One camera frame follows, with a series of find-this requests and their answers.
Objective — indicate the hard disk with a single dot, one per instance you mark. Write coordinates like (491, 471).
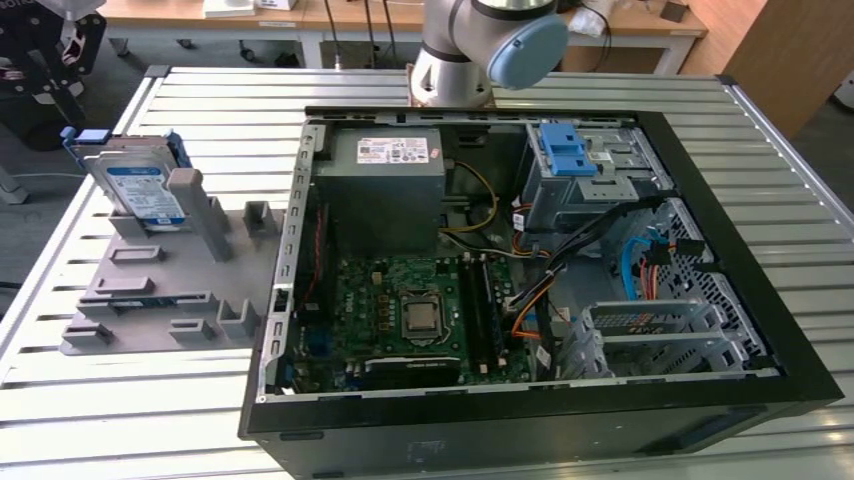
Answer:
(140, 192)

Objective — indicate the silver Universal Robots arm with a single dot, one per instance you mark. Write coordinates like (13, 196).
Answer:
(454, 75)

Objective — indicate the grey metal disk bay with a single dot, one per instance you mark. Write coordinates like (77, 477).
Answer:
(667, 340)

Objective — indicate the wooden desk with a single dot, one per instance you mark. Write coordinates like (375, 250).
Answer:
(167, 20)

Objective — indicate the white labelled box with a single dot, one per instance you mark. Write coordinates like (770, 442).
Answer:
(275, 4)

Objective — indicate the grey parts rack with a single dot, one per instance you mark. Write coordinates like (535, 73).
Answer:
(167, 280)

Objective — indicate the blue RAM stick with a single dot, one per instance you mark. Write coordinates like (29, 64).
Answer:
(143, 301)

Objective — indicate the grey power supply unit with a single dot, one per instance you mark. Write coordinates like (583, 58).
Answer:
(380, 210)

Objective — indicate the green motherboard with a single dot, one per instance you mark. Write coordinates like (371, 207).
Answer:
(374, 300)

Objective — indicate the CPU socket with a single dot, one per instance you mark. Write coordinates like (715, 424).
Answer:
(420, 295)

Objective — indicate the silver CPU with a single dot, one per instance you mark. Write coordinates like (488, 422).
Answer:
(420, 317)

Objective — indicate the blue drive cage latch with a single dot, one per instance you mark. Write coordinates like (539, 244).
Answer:
(563, 150)

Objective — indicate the black RAM slot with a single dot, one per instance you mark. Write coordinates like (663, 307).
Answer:
(472, 310)

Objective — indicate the black graphics card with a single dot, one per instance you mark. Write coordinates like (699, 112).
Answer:
(414, 372)

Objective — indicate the grey metal drive cage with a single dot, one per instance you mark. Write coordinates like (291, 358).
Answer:
(601, 192)

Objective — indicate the small brown box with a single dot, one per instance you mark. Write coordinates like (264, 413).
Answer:
(675, 11)

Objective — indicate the black PC case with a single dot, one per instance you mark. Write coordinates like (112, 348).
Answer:
(467, 440)

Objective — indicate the wooden cabinet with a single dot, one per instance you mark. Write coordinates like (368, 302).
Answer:
(787, 50)

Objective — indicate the white appliance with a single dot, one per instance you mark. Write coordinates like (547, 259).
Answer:
(847, 90)

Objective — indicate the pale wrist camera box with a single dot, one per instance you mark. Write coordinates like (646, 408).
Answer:
(73, 7)

